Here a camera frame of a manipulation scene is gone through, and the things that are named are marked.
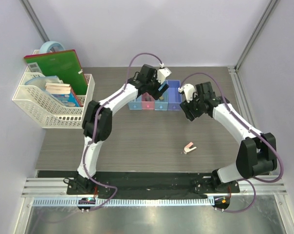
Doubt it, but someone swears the pink drawer box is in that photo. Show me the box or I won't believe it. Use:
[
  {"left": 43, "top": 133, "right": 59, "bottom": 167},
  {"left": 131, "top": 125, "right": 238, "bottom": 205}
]
[{"left": 142, "top": 93, "right": 155, "bottom": 110}]

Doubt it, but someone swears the light blue drawer box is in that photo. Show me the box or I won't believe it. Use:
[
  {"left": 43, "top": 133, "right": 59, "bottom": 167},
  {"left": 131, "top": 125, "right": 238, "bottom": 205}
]
[{"left": 128, "top": 97, "right": 142, "bottom": 110}]

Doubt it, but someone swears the pink staple remover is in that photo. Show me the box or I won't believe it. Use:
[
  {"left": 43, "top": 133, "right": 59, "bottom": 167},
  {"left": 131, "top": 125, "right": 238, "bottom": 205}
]
[{"left": 183, "top": 142, "right": 197, "bottom": 155}]

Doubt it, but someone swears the purple drawer box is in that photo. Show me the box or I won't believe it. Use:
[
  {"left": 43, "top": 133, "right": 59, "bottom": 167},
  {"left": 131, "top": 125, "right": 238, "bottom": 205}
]
[{"left": 167, "top": 80, "right": 182, "bottom": 111}]

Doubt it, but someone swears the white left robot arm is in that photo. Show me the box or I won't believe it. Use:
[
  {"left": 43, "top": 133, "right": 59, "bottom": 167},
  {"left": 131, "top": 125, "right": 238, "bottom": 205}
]
[{"left": 64, "top": 64, "right": 171, "bottom": 195}]

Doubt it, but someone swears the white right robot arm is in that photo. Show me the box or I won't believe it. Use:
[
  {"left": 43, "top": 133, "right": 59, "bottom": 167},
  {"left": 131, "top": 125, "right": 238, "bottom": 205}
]
[{"left": 178, "top": 82, "right": 277, "bottom": 193}]

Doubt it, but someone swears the green folder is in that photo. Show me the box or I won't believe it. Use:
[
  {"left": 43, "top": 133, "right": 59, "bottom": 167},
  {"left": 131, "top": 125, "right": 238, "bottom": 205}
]
[{"left": 24, "top": 49, "right": 88, "bottom": 95}]

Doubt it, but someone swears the stack of notebooks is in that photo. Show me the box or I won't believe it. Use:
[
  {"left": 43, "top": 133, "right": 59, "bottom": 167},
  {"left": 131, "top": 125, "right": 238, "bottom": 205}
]
[{"left": 45, "top": 83, "right": 72, "bottom": 95}]

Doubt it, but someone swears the clear blue plastic pouch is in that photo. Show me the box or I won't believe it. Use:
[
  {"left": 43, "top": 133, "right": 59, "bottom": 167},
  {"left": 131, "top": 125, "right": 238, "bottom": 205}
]
[{"left": 25, "top": 76, "right": 63, "bottom": 92}]

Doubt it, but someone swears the white mesh file organizer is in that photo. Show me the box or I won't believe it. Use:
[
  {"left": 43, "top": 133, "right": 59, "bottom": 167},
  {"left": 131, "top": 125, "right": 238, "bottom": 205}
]
[{"left": 12, "top": 50, "right": 95, "bottom": 129}]

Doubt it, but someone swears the light blue tape roll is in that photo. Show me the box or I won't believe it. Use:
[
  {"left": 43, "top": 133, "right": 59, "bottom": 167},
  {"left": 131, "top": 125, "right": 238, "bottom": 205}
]
[{"left": 39, "top": 41, "right": 65, "bottom": 54}]

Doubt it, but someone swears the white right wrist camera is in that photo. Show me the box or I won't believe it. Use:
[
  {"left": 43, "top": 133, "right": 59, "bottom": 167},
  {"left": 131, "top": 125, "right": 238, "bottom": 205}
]
[{"left": 178, "top": 83, "right": 198, "bottom": 103}]

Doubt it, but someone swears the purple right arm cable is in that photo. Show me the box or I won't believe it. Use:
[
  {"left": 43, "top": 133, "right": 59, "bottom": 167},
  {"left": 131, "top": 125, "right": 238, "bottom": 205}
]
[{"left": 178, "top": 72, "right": 284, "bottom": 213}]

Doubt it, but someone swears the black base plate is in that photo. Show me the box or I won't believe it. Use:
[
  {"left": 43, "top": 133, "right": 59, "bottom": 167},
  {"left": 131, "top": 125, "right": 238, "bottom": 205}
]
[{"left": 38, "top": 171, "right": 240, "bottom": 200}]

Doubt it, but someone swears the white slotted cable duct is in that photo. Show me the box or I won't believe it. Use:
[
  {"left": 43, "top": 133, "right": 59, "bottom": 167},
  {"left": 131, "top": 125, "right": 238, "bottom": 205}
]
[{"left": 32, "top": 197, "right": 215, "bottom": 207}]

